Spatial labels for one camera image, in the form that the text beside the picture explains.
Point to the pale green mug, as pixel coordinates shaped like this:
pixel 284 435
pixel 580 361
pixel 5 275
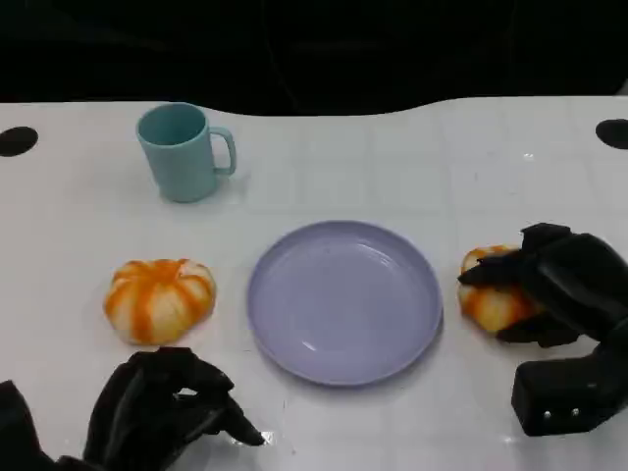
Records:
pixel 181 164

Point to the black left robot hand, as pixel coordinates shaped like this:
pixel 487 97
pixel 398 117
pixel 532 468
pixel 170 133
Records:
pixel 135 412

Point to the lilac plate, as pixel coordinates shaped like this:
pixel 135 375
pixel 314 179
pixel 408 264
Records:
pixel 343 304

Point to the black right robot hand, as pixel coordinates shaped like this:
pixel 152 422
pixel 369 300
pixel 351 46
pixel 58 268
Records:
pixel 574 279

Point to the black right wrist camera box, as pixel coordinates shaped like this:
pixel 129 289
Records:
pixel 549 392

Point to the orange and white bread roll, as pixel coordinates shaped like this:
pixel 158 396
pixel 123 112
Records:
pixel 495 306
pixel 157 301

